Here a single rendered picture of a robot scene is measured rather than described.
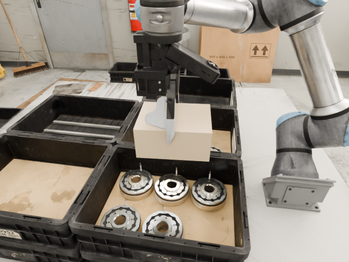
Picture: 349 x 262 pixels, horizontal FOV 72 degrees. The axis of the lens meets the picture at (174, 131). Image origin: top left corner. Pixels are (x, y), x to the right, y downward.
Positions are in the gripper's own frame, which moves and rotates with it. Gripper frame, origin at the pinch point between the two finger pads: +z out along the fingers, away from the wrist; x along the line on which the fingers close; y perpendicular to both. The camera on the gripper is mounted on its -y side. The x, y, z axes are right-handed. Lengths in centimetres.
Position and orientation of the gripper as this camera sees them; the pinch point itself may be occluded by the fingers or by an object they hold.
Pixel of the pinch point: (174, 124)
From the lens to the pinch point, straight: 54.9
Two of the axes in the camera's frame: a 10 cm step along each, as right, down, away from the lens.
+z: 0.0, 8.2, 5.7
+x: -0.8, 5.7, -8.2
